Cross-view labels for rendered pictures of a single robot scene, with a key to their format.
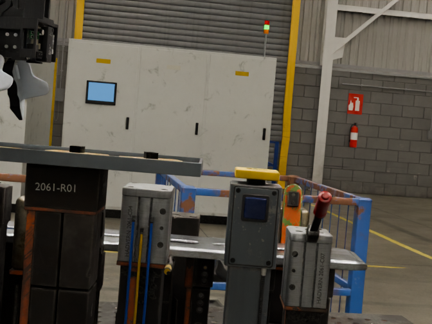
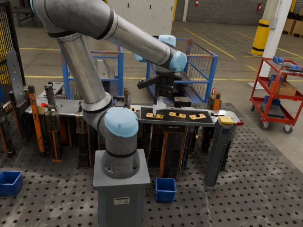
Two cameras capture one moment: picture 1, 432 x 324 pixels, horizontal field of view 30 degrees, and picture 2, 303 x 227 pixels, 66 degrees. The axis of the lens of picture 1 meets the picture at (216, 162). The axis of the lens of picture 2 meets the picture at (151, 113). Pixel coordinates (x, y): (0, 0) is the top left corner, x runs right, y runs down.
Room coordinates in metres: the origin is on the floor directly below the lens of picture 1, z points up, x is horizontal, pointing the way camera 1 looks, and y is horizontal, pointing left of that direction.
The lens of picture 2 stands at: (0.07, 0.38, 1.73)
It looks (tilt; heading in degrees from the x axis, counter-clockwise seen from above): 28 degrees down; 357
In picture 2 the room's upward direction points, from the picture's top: 5 degrees clockwise
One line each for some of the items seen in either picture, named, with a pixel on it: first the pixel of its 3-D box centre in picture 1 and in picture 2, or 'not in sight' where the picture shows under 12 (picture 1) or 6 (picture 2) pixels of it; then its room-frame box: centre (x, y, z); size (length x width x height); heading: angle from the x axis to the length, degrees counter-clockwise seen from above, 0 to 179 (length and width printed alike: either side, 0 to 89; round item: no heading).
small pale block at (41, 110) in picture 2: not in sight; (44, 131); (1.32, 0.98, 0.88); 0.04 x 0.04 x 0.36; 0
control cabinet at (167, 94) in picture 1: (168, 115); (140, 2); (9.53, 0.61, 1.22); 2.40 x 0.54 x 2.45; 99
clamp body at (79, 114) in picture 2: not in sight; (82, 139); (1.26, 0.72, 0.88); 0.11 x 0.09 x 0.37; 0
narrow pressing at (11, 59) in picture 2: not in sight; (16, 78); (1.46, 1.16, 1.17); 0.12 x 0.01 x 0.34; 0
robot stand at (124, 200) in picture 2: not in sight; (120, 201); (0.79, 0.45, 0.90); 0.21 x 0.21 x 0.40; 8
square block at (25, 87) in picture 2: not in sight; (30, 111); (1.58, 1.17, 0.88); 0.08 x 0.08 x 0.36; 0
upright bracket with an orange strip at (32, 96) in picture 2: not in sight; (37, 124); (1.29, 1.00, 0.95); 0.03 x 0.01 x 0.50; 90
